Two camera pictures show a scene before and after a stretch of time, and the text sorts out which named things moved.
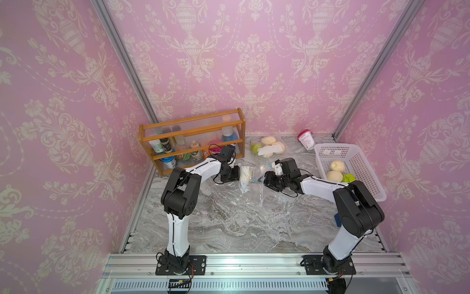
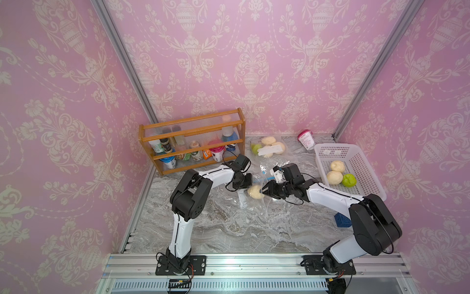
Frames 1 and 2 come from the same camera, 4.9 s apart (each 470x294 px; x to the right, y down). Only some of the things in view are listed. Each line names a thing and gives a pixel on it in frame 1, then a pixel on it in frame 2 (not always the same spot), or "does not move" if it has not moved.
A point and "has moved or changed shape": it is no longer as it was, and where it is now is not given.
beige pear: (338, 165) does not move
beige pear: (246, 174) has moved or changed shape
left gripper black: (236, 176) -> (248, 184)
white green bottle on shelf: (157, 146) does not move
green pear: (254, 147) does not move
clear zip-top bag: (253, 192) has moved or changed shape
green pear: (349, 178) does not move
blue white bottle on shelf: (229, 133) does not move
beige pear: (335, 176) does not move
